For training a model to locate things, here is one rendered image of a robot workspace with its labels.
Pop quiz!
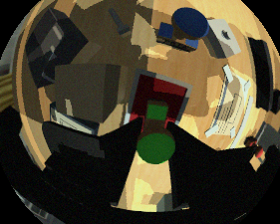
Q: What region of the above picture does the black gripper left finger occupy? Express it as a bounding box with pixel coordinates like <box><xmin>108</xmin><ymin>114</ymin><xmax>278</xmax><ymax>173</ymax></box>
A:
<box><xmin>42</xmin><ymin>116</ymin><xmax>143</xmax><ymax>207</ymax></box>

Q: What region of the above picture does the white mug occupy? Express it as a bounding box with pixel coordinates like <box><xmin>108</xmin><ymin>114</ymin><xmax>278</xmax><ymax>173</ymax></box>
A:
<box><xmin>257</xmin><ymin>124</ymin><xmax>280</xmax><ymax>164</ymax></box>

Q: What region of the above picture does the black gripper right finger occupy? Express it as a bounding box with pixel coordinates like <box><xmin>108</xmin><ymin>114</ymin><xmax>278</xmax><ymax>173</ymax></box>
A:
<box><xmin>166</xmin><ymin>120</ymin><xmax>256</xmax><ymax>211</ymax></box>

